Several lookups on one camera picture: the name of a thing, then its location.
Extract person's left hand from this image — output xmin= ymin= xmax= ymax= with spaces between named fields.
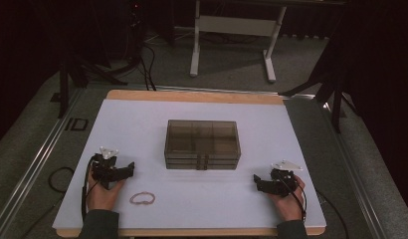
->
xmin=87 ymin=172 xmax=125 ymax=212

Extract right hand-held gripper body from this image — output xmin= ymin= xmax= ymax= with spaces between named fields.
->
xmin=270 ymin=159 xmax=303 ymax=197

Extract black floor cables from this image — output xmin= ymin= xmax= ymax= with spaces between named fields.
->
xmin=137 ymin=42 xmax=158 ymax=92

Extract black tripod stand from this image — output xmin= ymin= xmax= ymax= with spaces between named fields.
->
xmin=279 ymin=33 xmax=359 ymax=134
xmin=57 ymin=49 xmax=129 ymax=120

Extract pink rubber band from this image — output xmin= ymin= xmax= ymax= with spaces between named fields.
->
xmin=128 ymin=191 xmax=156 ymax=206

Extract right hand-held gripper cable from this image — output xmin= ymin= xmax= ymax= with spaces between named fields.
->
xmin=278 ymin=172 xmax=307 ymax=223

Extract black looped floor cable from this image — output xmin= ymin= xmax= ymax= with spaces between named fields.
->
xmin=21 ymin=166 xmax=76 ymax=239

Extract white desk frame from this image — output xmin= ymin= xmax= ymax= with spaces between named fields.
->
xmin=189 ymin=0 xmax=288 ymax=84

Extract person's right hand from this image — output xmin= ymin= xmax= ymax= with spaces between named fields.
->
xmin=266 ymin=175 xmax=306 ymax=222

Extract clear brown drawer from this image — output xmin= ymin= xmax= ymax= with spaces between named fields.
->
xmin=165 ymin=161 xmax=241 ymax=171

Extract aluminium floor rail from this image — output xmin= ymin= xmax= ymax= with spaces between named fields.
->
xmin=319 ymin=99 xmax=389 ymax=239
xmin=0 ymin=87 xmax=87 ymax=235

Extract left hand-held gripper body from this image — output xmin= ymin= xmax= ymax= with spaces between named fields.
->
xmin=91 ymin=146 xmax=126 ymax=191

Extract dark equipment rack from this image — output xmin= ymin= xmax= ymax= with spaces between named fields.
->
xmin=124 ymin=0 xmax=147 ymax=69

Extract clear brown drawer box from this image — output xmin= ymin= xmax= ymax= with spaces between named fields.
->
xmin=163 ymin=119 xmax=242 ymax=171

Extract white table mat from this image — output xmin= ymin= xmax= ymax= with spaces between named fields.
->
xmin=52 ymin=99 xmax=327 ymax=230

